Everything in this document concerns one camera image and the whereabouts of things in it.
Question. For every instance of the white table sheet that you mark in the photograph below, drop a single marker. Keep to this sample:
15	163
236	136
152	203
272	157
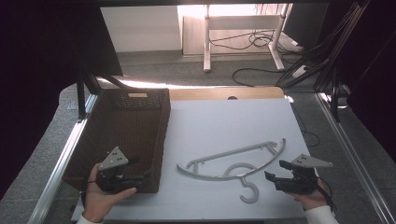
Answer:
218	124

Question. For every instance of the black metal stand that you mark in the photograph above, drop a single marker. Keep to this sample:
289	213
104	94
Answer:
81	93

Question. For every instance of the person's right hand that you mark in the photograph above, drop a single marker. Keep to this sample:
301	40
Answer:
311	199

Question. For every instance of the black metal post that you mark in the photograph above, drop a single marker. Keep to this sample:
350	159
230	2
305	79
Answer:
335	93

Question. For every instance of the aluminium rail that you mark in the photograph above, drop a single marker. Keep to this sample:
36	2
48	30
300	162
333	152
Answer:
62	161
351	155

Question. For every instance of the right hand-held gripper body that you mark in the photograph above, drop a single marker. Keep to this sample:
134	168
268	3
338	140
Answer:
299	180

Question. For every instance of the white power strip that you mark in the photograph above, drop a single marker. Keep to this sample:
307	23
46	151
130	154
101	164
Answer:
299	71

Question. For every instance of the brown wicker basket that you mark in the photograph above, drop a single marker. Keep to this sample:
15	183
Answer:
130	130

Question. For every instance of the person's left hand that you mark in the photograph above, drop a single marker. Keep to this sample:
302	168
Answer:
96	202

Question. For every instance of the grey plastic clothes hanger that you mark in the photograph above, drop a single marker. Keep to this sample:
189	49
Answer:
218	178

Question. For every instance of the black stand legs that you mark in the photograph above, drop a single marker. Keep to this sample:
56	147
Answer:
330	46

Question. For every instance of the white cabinet panel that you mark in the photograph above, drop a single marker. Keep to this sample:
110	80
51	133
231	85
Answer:
140	28

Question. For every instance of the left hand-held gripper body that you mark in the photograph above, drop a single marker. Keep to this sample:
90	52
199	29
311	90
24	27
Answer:
112	160

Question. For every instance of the white metal desk frame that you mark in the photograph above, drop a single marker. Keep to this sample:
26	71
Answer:
243	22

